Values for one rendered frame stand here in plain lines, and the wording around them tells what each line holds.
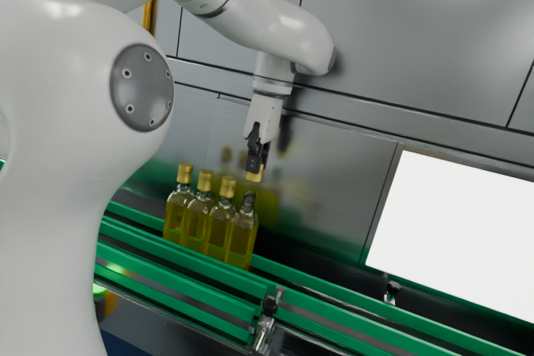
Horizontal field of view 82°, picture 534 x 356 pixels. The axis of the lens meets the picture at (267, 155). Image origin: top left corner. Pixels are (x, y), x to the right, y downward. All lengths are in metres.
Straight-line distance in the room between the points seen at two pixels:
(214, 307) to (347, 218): 0.37
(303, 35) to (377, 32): 0.29
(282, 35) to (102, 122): 0.36
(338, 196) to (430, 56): 0.38
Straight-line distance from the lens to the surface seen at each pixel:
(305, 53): 0.53
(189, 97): 0.91
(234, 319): 0.72
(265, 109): 0.61
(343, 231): 0.83
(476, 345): 0.89
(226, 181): 0.71
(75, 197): 0.26
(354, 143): 0.76
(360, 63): 0.78
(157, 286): 0.77
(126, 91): 0.21
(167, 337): 0.81
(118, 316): 0.87
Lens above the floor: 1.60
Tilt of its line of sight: 16 degrees down
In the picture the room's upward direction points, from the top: 12 degrees clockwise
